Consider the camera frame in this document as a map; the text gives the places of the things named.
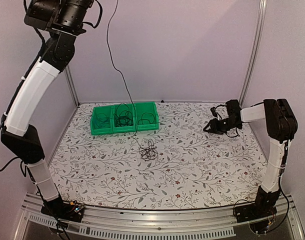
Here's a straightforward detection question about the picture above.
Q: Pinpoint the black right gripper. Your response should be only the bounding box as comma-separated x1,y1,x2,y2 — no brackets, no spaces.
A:
203,117,242,135

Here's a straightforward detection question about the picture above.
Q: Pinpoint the short grey cable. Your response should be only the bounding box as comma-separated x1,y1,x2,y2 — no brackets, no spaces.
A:
137,112,158,126

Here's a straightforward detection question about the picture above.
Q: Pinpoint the long black cable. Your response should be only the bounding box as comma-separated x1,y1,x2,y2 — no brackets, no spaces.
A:
113,102,135,127

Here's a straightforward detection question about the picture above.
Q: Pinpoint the thin dark cable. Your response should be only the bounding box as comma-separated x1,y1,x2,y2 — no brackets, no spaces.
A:
93,112,112,131

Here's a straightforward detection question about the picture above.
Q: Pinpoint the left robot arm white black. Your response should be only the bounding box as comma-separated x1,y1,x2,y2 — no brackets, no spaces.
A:
0,0,103,217

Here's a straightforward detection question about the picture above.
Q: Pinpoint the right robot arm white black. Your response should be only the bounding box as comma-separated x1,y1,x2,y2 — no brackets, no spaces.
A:
203,98,298,218

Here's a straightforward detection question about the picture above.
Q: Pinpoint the floral patterned table mat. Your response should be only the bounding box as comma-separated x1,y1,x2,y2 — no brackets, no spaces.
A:
49,103,267,210

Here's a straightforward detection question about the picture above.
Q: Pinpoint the green three-compartment plastic bin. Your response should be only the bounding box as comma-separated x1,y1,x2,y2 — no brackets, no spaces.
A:
90,102,159,136

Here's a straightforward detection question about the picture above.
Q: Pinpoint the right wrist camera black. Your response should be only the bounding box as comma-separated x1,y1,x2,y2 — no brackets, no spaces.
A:
210,107,218,118

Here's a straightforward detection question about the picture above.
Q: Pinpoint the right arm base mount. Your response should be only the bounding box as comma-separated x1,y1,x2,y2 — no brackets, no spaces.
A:
233,192,278,235

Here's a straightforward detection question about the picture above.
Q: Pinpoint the front aluminium rail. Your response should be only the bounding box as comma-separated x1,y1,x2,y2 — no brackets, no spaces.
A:
14,193,305,240

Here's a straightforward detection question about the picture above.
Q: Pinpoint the left aluminium frame post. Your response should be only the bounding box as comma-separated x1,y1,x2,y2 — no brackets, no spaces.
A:
48,0,80,107

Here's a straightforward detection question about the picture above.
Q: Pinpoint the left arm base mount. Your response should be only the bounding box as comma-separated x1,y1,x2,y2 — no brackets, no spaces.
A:
39,192,85,223

